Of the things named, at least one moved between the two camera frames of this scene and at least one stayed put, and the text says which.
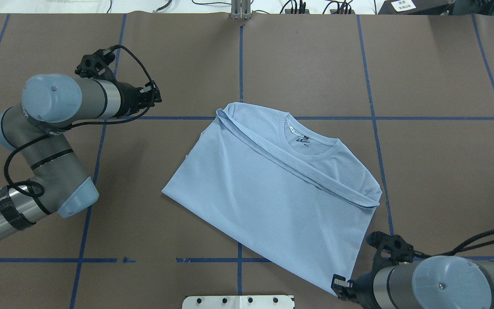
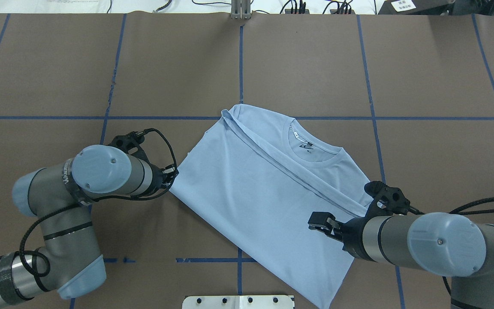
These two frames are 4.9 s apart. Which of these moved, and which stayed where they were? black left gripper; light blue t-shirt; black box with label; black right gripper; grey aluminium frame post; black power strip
Moved: light blue t-shirt; black right gripper; black left gripper
Stayed: grey aluminium frame post; black box with label; black power strip
